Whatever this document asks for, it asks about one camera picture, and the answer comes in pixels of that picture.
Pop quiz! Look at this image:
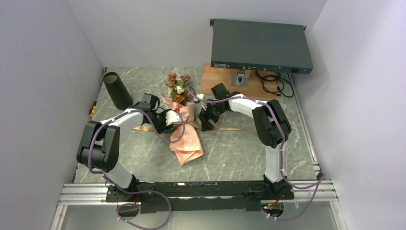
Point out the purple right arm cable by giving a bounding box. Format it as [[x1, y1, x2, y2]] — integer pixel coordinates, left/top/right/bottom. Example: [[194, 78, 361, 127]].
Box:
[[187, 85, 327, 222]]

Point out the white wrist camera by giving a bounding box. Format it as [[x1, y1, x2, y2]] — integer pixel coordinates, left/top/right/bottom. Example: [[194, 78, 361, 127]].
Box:
[[193, 93, 204, 104], [165, 109, 182, 126]]

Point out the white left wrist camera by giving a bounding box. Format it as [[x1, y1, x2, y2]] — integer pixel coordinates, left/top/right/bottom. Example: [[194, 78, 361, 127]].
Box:
[[165, 109, 182, 126]]

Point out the black cylindrical vase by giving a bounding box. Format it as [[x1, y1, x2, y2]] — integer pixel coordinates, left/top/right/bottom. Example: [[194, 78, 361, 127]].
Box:
[[102, 72, 133, 110]]

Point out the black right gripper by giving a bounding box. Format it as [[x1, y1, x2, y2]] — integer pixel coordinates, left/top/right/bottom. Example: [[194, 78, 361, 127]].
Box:
[[198, 100, 227, 132]]

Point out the dark grey network switch box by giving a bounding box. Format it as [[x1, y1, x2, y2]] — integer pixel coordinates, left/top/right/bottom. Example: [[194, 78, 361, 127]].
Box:
[[210, 19, 314, 74]]

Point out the black coiled cable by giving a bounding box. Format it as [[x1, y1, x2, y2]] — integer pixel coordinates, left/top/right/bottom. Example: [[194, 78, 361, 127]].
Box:
[[255, 70, 294, 98]]

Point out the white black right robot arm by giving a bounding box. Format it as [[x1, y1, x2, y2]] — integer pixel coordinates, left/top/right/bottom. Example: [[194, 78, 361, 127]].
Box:
[[188, 83, 292, 199]]

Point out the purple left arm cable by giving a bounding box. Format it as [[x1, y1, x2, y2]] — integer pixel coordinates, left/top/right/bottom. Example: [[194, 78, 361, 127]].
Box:
[[88, 109, 186, 230]]

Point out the wooden board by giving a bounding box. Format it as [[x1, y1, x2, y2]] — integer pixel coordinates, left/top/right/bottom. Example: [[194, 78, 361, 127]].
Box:
[[199, 65, 279, 101]]

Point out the metal stand bracket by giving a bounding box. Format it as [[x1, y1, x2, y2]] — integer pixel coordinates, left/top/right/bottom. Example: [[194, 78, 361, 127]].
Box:
[[230, 70, 251, 87]]

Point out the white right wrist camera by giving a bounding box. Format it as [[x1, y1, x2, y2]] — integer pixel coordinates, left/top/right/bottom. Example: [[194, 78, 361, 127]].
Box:
[[193, 93, 204, 104]]

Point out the black mounting base plate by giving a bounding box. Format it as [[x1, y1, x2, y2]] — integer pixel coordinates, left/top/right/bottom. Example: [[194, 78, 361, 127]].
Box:
[[105, 180, 294, 214]]

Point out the brown ribbon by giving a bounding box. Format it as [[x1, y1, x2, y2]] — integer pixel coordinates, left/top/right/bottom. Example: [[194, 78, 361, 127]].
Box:
[[133, 122, 256, 133]]

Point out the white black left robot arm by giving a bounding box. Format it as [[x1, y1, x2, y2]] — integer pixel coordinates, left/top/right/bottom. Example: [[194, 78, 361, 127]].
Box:
[[76, 93, 184, 201]]

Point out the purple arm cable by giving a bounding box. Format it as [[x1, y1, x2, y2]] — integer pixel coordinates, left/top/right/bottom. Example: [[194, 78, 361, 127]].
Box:
[[187, 85, 327, 222], [88, 109, 186, 230]]

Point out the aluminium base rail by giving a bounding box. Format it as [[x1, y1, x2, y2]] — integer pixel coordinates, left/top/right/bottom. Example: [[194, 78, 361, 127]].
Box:
[[51, 180, 348, 230]]

